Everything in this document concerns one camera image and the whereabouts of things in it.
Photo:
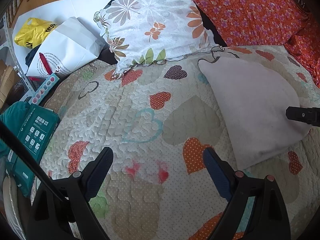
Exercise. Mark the white paper bag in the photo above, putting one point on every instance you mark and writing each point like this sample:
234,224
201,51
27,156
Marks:
67,48

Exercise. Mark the white metal shelf rack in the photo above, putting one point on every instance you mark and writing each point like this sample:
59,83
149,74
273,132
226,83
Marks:
9,57

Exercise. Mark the heart-patterned quilted bedspread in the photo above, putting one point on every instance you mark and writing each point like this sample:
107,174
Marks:
157,119

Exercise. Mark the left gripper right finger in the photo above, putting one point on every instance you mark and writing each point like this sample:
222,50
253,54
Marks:
254,205

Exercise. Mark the red floral pillow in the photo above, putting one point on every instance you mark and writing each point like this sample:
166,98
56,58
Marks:
254,22

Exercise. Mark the white floral pillow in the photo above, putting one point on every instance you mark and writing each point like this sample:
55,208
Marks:
141,32

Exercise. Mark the yellow plastic bag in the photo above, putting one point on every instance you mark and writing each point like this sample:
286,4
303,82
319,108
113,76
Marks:
33,32

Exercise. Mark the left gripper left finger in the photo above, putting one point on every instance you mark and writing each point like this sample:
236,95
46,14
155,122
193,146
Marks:
65,201

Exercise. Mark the light blue patterned box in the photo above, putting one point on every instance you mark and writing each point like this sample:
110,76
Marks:
46,86

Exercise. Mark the teal cardboard box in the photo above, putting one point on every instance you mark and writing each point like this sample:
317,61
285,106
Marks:
34,126

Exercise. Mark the pale pink garment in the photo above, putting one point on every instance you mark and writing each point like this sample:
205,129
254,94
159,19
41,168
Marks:
253,101

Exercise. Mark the red floral blanket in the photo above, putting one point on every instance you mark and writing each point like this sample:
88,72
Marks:
304,46

